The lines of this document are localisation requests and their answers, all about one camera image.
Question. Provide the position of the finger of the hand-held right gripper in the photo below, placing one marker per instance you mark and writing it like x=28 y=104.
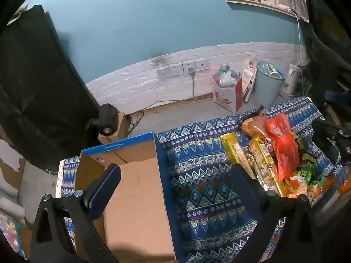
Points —
x=334 y=133

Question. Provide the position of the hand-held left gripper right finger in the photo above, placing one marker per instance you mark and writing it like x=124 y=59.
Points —
x=244 y=191

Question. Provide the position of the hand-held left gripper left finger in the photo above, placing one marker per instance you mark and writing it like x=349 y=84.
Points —
x=104 y=194

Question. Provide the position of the long yellow snack packet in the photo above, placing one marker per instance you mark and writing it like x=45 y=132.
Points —
x=263 y=164

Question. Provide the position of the shiny gold snack packet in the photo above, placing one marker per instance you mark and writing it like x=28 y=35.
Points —
x=233 y=148

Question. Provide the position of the red snack packet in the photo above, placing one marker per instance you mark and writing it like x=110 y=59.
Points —
x=282 y=148

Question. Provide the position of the brown snack packet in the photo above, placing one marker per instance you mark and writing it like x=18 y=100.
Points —
x=253 y=127

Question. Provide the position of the blue patterned blanket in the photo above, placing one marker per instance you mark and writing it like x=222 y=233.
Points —
x=208 y=197

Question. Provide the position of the orange snack packet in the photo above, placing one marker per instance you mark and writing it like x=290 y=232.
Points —
x=297 y=189
x=320 y=190

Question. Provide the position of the white electric kettle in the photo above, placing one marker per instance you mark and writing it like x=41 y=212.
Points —
x=290 y=82

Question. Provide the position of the small cardboard box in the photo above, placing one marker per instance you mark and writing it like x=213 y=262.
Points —
x=122 y=126

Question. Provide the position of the light blue bin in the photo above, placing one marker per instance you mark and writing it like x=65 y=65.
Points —
x=267 y=87

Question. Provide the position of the black office chair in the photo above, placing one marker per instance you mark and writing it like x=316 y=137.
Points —
x=326 y=41

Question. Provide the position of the white red paper bag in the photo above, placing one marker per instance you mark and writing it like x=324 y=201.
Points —
x=227 y=93

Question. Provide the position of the flat white red carton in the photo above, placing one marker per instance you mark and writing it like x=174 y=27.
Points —
x=248 y=78

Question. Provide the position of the black fabric wardrobe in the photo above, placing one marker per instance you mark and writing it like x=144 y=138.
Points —
x=41 y=87

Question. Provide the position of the wall shelf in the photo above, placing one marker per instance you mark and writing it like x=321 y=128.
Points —
x=263 y=5

